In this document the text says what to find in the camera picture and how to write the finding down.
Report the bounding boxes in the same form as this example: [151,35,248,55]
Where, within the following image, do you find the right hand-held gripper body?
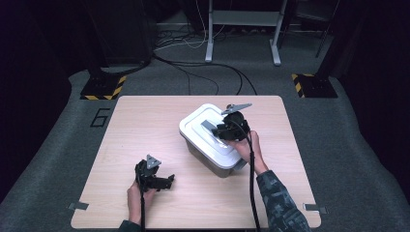
[220,102,253,142]

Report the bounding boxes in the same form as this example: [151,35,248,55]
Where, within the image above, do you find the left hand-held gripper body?
[134,154,163,193]

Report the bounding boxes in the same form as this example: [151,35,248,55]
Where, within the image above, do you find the white storage box lid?
[178,102,248,170]

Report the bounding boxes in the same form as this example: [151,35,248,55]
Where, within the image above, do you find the clear plastic storage box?
[183,138,248,179]

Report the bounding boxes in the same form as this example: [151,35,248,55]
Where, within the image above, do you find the person's right hand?
[226,130,270,177]

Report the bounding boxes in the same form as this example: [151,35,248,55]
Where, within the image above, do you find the person's left hand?
[127,179,160,226]

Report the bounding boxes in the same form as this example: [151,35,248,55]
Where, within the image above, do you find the grey tape piece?
[303,202,328,216]
[67,201,90,212]

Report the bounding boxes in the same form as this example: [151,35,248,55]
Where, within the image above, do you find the black striped-edge stand base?
[291,72,338,99]
[79,74,128,101]

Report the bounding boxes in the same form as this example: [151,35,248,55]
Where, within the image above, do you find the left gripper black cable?
[138,189,147,232]

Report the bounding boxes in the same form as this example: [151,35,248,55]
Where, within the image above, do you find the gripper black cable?
[246,133,262,232]
[138,189,147,232]

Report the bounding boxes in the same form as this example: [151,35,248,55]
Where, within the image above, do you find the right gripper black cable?
[246,133,262,232]

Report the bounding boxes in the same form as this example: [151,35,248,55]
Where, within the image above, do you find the thin black floor cable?
[167,61,222,97]

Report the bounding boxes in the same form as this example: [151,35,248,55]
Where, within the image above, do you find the thick black floor cable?
[151,52,259,97]

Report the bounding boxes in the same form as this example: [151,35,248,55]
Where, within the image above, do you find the white floor cable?
[154,0,226,52]

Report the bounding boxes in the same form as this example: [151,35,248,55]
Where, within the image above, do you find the white metal table frame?
[204,0,288,67]

